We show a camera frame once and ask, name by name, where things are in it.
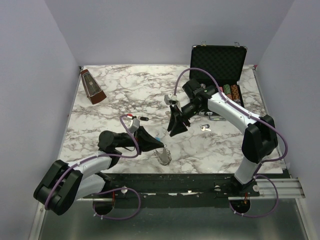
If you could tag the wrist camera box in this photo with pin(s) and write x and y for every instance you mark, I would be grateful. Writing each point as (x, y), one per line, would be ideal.
(171, 99)
(134, 124)

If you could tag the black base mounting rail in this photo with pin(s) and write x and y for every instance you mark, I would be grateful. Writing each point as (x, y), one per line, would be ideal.
(192, 190)

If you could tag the brown wooden metronome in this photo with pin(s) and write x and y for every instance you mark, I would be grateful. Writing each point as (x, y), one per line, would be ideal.
(92, 89)

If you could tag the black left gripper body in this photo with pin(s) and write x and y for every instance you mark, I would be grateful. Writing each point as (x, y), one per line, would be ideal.
(126, 140)

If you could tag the key with black tag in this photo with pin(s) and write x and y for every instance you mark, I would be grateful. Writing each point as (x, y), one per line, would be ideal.
(205, 127)

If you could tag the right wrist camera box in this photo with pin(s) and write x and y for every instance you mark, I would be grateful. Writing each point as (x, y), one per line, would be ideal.
(171, 99)

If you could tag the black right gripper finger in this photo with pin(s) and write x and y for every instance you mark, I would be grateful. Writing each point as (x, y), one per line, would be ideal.
(178, 126)
(175, 113)

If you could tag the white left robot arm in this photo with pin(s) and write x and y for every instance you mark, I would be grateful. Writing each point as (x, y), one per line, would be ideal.
(64, 182)

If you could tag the black poker chip case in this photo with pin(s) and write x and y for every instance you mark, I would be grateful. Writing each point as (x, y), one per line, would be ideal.
(225, 63)

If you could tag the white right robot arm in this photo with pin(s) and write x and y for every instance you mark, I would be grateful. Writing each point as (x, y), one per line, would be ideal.
(259, 137)

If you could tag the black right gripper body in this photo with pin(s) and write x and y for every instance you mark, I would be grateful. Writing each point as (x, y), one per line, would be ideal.
(190, 109)

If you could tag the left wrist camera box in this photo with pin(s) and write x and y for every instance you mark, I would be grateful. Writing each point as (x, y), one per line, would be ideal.
(134, 124)

